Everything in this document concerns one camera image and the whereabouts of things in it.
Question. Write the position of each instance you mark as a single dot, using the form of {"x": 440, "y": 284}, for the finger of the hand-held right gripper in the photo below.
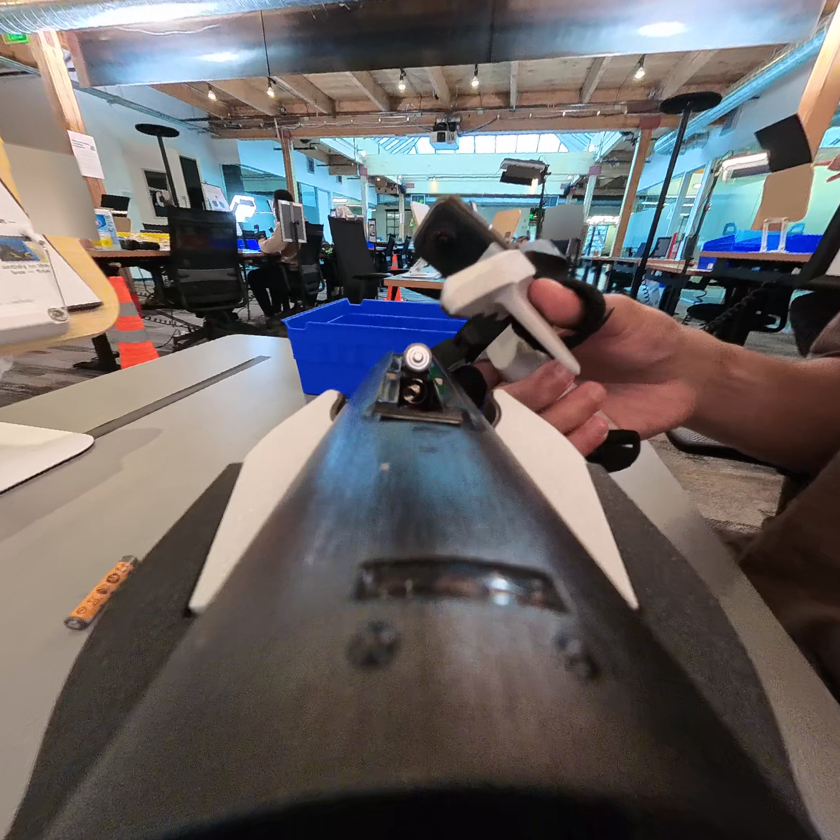
{"x": 485, "y": 289}

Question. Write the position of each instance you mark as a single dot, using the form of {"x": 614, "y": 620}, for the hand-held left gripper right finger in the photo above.
{"x": 564, "y": 485}

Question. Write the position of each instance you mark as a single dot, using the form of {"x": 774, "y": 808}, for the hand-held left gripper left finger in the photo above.
{"x": 262, "y": 492}

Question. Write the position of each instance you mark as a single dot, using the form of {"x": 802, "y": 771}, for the silver-tipped battery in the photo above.
{"x": 417, "y": 358}

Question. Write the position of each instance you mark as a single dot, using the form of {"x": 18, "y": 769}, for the person's right forearm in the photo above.
{"x": 774, "y": 400}

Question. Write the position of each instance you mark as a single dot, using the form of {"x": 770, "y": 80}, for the grey desk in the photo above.
{"x": 131, "y": 472}

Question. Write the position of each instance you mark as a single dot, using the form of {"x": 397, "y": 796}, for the wooden curved desk panel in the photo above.
{"x": 98, "y": 321}
{"x": 784, "y": 197}

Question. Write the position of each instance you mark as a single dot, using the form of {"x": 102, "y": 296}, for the person's right hand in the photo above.
{"x": 649, "y": 374}

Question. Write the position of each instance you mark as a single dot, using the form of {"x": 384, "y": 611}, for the wooden table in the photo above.
{"x": 413, "y": 281}

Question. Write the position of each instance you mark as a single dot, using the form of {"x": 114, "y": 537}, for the black studio light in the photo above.
{"x": 522, "y": 172}

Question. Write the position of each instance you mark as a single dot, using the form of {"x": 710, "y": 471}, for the ceiling projector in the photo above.
{"x": 445, "y": 136}

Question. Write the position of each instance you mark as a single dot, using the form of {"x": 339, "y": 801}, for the blue plastic bin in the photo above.
{"x": 328, "y": 354}

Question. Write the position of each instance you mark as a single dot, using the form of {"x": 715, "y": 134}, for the orange battery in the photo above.
{"x": 98, "y": 594}

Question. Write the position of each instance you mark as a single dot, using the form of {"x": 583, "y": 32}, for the white flat stand base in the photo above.
{"x": 33, "y": 453}

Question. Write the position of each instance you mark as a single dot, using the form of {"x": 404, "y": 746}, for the black mesh office chair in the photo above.
{"x": 203, "y": 262}

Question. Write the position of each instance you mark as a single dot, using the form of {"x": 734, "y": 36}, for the tall black floor lamp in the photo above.
{"x": 689, "y": 103}

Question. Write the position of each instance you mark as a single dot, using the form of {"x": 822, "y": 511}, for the stack of blue bins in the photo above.
{"x": 787, "y": 243}

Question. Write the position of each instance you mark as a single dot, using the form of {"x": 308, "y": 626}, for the clear acrylic sign holder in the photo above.
{"x": 26, "y": 289}

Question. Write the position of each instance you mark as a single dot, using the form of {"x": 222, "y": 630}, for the black hanging panel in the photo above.
{"x": 784, "y": 143}

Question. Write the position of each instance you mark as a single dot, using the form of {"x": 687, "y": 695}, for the white paper notice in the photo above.
{"x": 85, "y": 154}

